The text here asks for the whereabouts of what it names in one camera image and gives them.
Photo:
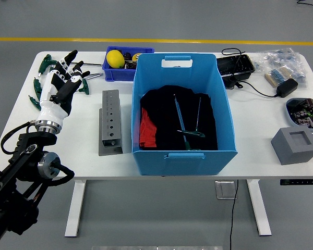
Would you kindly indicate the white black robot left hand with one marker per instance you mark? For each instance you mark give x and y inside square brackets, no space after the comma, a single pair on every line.
[52,109]

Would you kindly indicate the grey metal wrench stand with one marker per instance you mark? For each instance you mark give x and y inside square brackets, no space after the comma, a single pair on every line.
[110,125]

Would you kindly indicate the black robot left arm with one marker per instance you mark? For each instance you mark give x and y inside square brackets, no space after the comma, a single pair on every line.
[18,182]

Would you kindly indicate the large blue plastic box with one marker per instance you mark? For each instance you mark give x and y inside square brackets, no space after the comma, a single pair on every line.
[185,164]

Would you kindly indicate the small blue plastic bin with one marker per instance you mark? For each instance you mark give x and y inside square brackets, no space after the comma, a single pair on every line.
[117,74]

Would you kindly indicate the yellow lemon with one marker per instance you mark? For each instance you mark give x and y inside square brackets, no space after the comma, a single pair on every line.
[115,59]

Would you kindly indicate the black round part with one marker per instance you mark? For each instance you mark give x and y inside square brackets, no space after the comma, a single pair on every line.
[127,56]

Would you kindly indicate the red cloth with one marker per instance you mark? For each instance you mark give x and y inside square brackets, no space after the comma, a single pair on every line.
[146,130]

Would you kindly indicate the white table leg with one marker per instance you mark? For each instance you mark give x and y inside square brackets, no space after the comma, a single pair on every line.
[258,205]
[77,205]

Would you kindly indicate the yellow tape measure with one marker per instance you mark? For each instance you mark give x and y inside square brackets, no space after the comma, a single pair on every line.
[137,56]

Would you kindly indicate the black cloth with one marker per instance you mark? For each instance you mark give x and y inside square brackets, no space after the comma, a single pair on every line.
[161,122]

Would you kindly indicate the small black device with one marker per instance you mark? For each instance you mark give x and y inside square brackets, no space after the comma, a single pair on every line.
[230,80]

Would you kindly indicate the black plastic tray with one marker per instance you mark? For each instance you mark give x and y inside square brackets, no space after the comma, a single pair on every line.
[234,65]

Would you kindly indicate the silver floor socket plate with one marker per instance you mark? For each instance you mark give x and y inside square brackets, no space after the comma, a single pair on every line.
[224,190]

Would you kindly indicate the taped resistor strip bundle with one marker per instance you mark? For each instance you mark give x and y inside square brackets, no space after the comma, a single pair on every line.
[277,76]

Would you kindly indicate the clear bags of parts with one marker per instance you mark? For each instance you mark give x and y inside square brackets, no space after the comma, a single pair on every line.
[276,58]

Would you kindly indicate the black power adapter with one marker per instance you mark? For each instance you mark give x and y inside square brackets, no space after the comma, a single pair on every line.
[287,88]

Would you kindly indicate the pale blue plate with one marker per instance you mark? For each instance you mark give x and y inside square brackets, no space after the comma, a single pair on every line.
[289,114]

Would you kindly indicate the grey foam cube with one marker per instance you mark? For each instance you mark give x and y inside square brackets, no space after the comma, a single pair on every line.
[293,151]

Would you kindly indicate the dark circuit boards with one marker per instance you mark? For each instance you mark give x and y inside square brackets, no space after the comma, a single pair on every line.
[306,112]

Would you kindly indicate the black table control panel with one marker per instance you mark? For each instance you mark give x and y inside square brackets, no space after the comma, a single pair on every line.
[300,182]

